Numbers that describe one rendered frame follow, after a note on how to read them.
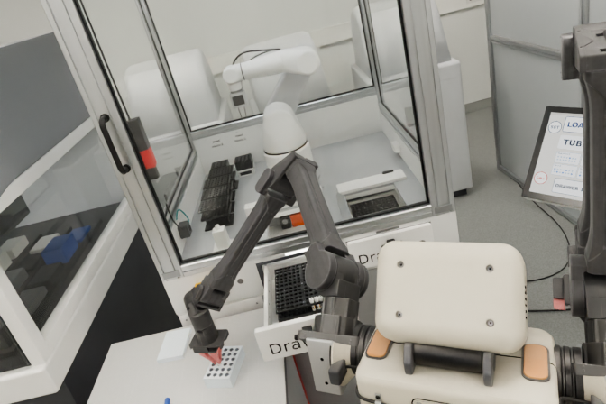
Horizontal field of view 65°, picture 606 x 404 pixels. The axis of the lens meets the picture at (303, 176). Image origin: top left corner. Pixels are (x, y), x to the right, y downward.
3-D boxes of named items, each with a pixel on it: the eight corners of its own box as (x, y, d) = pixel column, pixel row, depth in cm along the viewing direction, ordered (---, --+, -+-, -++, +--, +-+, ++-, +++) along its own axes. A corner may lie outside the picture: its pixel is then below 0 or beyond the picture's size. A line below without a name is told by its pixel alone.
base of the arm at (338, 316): (295, 338, 85) (359, 346, 80) (302, 292, 89) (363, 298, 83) (314, 345, 93) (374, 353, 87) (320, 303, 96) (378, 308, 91)
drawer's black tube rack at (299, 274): (337, 315, 144) (333, 298, 141) (280, 328, 144) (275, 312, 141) (328, 272, 164) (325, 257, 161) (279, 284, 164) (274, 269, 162)
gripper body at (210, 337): (198, 334, 143) (191, 315, 140) (230, 334, 140) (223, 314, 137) (189, 351, 137) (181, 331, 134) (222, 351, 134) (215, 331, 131)
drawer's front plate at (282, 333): (363, 338, 135) (356, 308, 131) (264, 362, 136) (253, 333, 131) (362, 334, 137) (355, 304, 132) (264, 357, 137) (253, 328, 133)
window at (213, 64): (428, 202, 160) (381, -124, 121) (181, 262, 162) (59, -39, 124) (427, 201, 160) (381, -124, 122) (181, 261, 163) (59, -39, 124)
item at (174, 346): (184, 358, 153) (182, 354, 153) (158, 363, 154) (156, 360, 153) (191, 331, 165) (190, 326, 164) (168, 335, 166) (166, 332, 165)
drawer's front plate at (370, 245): (436, 251, 164) (431, 224, 159) (353, 270, 164) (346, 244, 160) (434, 248, 165) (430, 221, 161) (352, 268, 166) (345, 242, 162)
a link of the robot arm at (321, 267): (288, 137, 121) (318, 153, 126) (258, 176, 126) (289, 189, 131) (335, 270, 86) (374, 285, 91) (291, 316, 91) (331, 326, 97)
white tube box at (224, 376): (233, 388, 138) (229, 378, 136) (206, 388, 140) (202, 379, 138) (245, 354, 149) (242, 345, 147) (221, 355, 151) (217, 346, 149)
